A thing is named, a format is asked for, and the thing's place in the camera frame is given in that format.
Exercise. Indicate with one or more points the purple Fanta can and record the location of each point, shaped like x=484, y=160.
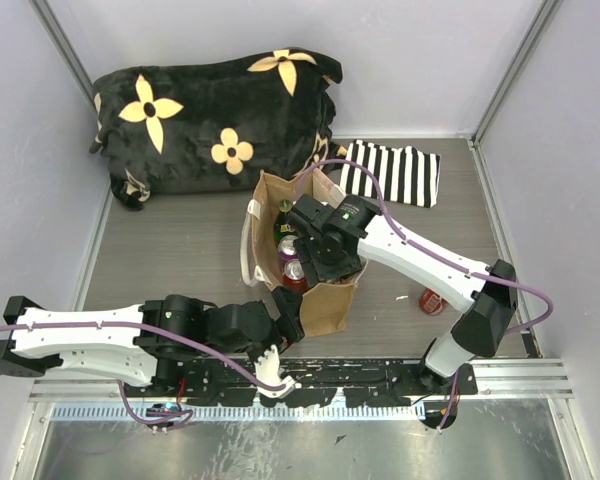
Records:
x=286, y=249

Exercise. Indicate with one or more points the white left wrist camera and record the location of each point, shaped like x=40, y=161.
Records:
x=272, y=382

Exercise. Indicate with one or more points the black white striped cloth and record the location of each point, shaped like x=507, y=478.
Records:
x=406, y=175

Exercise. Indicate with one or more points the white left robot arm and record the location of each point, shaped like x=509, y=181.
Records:
x=147, y=345

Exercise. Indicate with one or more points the tan canvas tote bag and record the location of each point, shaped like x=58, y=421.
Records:
x=324, y=308

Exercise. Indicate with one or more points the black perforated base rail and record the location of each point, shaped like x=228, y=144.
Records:
x=363, y=382

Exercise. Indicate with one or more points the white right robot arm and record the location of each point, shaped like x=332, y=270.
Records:
x=482, y=294

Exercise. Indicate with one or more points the black floral plush blanket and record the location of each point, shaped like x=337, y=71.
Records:
x=214, y=127

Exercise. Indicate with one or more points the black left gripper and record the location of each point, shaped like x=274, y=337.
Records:
x=289, y=305

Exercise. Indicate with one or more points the green Perrier glass bottle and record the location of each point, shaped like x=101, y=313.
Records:
x=282, y=226

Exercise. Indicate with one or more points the red cola can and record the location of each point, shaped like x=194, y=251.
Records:
x=294, y=278
x=431, y=303

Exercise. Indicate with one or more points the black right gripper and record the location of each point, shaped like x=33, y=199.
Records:
x=315, y=271

